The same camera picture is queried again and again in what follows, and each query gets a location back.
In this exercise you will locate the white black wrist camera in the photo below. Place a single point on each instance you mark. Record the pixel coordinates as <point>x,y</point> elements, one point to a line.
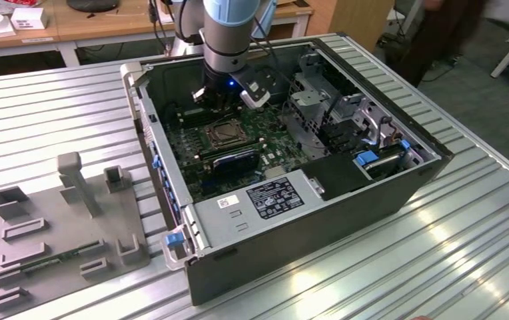
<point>257,91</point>

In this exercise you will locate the pale blue teach pendant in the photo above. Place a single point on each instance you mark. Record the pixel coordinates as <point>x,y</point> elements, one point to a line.
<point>267,20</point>

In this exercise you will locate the silver perforated drive cage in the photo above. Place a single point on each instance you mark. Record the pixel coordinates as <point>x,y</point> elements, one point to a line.
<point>307,96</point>

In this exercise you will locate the small silver chipset heatsink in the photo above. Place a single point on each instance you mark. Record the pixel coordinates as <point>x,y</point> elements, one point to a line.
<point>277,171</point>

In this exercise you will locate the grey power supply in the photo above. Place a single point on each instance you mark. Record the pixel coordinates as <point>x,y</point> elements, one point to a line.
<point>227,226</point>

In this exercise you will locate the green motherboard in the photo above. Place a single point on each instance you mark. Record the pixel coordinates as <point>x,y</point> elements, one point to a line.
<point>283,151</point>

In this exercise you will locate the blue slot retainer bar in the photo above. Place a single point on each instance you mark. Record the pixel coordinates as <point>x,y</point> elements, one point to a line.
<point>154,163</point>

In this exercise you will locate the grey parts rack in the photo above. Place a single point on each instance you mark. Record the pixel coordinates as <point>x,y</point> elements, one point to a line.
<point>59,276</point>

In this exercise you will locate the black round base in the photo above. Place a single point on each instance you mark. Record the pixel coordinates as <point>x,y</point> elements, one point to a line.
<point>93,4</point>

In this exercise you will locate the white cardboard box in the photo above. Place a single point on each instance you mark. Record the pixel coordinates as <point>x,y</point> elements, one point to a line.
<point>27,18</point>

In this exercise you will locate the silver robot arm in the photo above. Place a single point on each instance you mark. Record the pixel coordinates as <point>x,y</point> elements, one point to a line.
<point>225,46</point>

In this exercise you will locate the black grey PC case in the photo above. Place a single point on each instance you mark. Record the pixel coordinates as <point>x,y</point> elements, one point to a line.
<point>303,260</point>

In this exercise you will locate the small grey wrist camera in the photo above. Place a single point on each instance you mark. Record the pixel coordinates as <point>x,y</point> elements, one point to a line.
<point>201,96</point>

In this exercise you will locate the red bag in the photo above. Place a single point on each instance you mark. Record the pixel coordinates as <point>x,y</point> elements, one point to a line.
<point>23,2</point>

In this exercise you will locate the silver topped CPU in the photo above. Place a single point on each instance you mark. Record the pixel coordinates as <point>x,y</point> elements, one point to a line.
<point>227,131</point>

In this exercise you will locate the wooden desk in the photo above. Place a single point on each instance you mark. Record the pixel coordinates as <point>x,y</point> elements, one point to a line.
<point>103,23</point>

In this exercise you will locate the CPU socket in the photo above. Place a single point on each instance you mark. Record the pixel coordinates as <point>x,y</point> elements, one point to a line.
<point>217,146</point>

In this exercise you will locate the green RAM stick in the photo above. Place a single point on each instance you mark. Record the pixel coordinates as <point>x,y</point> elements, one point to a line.
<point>53,261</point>

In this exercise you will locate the wooden cabinet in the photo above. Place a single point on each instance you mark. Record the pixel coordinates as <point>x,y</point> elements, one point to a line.
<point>357,20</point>

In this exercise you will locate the black graphics card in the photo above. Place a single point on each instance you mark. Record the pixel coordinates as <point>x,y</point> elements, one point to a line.
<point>237,165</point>

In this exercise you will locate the standing person dark clothes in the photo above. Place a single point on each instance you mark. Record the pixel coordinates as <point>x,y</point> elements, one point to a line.
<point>441,40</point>

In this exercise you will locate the small blue clip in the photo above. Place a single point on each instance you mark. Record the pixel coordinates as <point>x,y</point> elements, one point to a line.
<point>405,145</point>

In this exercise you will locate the silver disk bay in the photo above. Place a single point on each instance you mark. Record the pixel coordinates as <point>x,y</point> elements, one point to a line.
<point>371,120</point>

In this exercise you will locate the blue drive carrier latch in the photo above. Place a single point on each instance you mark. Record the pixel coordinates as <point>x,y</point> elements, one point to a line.
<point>365,157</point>

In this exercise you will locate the blue case latch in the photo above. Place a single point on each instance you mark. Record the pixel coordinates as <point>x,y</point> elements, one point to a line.
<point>174,240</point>

